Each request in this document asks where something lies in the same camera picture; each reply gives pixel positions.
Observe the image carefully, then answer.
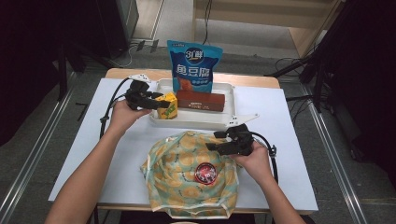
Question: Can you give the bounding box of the person's right hand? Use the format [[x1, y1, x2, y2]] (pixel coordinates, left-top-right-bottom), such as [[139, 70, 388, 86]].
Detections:
[[230, 143, 275, 186]]

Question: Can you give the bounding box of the person's left hand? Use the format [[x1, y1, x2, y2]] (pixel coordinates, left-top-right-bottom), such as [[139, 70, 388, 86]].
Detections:
[[107, 99, 153, 134]]

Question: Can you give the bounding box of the white plastic tray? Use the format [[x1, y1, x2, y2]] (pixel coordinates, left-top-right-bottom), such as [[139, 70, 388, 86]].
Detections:
[[148, 77, 237, 131]]

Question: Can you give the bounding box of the left hand-held gripper cable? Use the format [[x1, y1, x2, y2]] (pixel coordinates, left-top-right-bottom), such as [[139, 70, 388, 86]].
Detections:
[[98, 77, 130, 139]]

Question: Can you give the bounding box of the metal floor rail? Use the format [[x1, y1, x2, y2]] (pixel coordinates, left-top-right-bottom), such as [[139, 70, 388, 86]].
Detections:
[[0, 71, 78, 224], [306, 99, 369, 224]]

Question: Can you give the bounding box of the lemon print shopping bag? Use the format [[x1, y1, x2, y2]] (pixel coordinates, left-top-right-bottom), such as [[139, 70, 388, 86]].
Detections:
[[140, 130, 241, 219]]

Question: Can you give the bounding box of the black can with red lid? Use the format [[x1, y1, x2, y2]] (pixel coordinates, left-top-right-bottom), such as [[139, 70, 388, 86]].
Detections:
[[194, 161, 218, 186]]

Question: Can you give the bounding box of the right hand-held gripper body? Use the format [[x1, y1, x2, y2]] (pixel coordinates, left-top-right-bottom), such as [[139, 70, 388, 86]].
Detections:
[[226, 113, 260, 157]]

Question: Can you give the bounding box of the black stand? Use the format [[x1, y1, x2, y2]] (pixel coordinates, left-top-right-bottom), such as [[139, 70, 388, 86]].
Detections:
[[56, 43, 88, 102], [263, 52, 326, 114]]

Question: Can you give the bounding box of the brown rectangular box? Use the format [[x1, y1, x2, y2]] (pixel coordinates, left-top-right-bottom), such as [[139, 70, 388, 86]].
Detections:
[[176, 89, 226, 113]]

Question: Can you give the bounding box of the right hand-held gripper cable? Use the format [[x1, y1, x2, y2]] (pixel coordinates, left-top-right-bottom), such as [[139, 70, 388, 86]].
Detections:
[[250, 132, 279, 185]]

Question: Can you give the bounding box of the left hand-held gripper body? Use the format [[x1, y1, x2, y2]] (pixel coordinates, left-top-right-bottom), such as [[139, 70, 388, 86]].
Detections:
[[124, 73, 152, 110]]

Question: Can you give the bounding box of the hand-held gripper cable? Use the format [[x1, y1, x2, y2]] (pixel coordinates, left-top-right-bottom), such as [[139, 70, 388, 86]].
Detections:
[[250, 132, 279, 185], [98, 77, 130, 139]]

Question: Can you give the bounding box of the dark cabinet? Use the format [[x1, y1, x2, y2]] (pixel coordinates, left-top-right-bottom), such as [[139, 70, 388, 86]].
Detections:
[[96, 0, 140, 60]]

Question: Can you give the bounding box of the black hanging cable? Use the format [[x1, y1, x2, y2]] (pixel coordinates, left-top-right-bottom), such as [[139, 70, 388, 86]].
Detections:
[[200, 0, 213, 46]]

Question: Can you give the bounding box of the wooden shelf unit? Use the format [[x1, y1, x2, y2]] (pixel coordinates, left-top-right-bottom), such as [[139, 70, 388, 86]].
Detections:
[[191, 0, 347, 59]]

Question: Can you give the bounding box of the blue snack bag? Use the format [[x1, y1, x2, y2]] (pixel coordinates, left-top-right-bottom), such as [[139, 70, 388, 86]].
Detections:
[[166, 39, 224, 94]]

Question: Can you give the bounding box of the yellow snack packet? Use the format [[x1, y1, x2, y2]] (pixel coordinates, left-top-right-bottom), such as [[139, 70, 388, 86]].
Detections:
[[155, 91, 179, 120]]

